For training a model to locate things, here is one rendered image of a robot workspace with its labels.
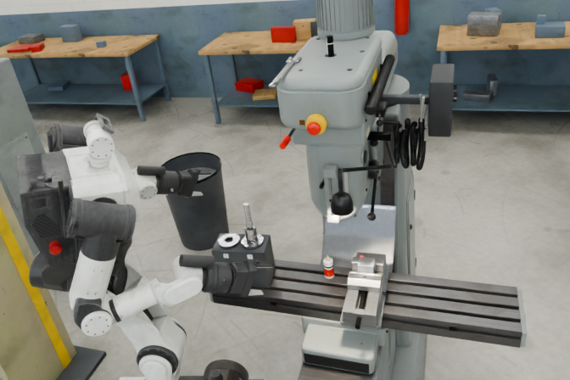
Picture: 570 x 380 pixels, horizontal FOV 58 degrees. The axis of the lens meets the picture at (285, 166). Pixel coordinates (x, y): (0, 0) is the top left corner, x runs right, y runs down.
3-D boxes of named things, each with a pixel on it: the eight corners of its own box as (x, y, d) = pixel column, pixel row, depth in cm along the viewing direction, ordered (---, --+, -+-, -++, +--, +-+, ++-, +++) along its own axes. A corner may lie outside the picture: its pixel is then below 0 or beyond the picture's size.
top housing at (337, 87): (362, 133, 145) (360, 80, 137) (276, 131, 153) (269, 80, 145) (384, 75, 183) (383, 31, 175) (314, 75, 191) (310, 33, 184)
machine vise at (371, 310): (380, 330, 184) (379, 308, 179) (339, 325, 188) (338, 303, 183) (389, 266, 213) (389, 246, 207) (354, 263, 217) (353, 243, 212)
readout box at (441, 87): (454, 137, 182) (457, 82, 172) (427, 136, 185) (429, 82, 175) (455, 114, 198) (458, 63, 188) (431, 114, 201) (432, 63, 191)
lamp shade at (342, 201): (332, 216, 162) (330, 200, 159) (330, 203, 168) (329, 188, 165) (354, 215, 161) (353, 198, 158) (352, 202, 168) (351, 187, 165)
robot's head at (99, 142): (90, 167, 137) (87, 138, 133) (84, 149, 145) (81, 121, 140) (115, 164, 140) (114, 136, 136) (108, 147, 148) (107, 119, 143)
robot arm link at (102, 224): (70, 259, 124) (82, 210, 120) (69, 239, 132) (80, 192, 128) (119, 262, 130) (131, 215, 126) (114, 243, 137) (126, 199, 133)
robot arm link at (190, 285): (206, 291, 143) (161, 313, 140) (198, 272, 151) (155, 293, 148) (198, 275, 140) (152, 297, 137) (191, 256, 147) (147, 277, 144)
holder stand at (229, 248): (270, 288, 209) (263, 250, 200) (219, 286, 214) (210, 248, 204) (275, 269, 220) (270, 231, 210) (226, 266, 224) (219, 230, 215)
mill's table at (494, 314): (527, 349, 179) (529, 333, 176) (209, 302, 217) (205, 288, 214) (521, 302, 198) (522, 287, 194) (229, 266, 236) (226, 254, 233)
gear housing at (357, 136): (366, 148, 158) (365, 119, 153) (291, 146, 165) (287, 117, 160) (381, 106, 185) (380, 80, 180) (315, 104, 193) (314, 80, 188)
